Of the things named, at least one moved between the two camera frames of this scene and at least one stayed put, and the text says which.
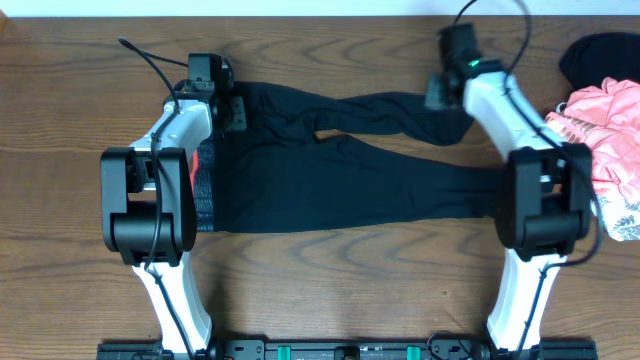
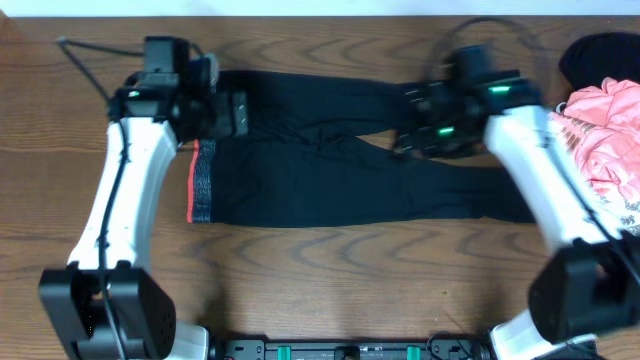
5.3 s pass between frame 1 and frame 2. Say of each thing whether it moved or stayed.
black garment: stayed
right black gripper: moved
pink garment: stayed
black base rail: stayed
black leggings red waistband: moved
